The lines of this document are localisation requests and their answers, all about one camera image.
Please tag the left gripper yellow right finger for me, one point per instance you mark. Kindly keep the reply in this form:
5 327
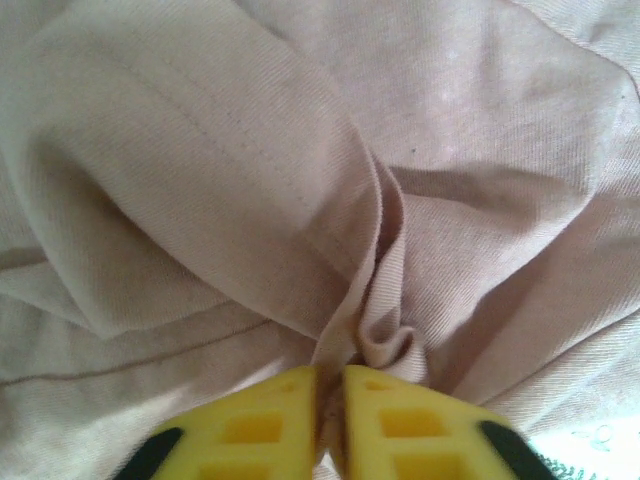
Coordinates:
415 430

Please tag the pink t-shirt with pixel print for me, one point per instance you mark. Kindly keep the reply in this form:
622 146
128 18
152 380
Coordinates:
300 175

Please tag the floral tablecloth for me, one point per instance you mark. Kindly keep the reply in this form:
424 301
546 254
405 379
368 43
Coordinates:
590 445

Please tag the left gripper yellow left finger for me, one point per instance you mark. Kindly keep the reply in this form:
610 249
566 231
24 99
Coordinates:
260 430

